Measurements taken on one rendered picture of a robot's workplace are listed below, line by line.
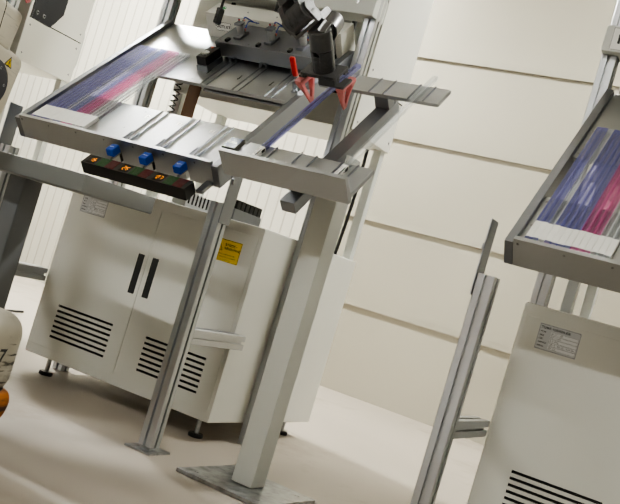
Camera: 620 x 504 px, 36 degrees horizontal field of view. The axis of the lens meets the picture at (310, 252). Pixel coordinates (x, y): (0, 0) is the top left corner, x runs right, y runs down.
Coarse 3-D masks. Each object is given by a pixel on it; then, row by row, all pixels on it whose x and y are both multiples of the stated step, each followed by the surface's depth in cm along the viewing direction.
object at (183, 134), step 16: (112, 112) 269; (128, 112) 269; (144, 112) 268; (160, 112) 266; (96, 128) 263; (112, 128) 262; (128, 128) 261; (144, 128) 260; (160, 128) 259; (176, 128) 259; (192, 128) 258; (208, 128) 257; (224, 128) 256; (160, 144) 252; (176, 144) 252; (192, 144) 251; (208, 144) 250
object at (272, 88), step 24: (168, 48) 301; (192, 48) 300; (168, 72) 287; (192, 72) 286; (216, 72) 284; (240, 72) 283; (264, 72) 282; (288, 72) 280; (240, 96) 280; (264, 96) 269; (288, 96) 268
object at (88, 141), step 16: (32, 128) 269; (48, 128) 265; (64, 128) 261; (80, 128) 259; (64, 144) 265; (80, 144) 261; (96, 144) 258; (128, 144) 251; (144, 144) 248; (128, 160) 254; (160, 160) 248; (176, 160) 244; (192, 160) 241; (208, 160) 239; (176, 176) 248; (192, 176) 245; (208, 176) 242
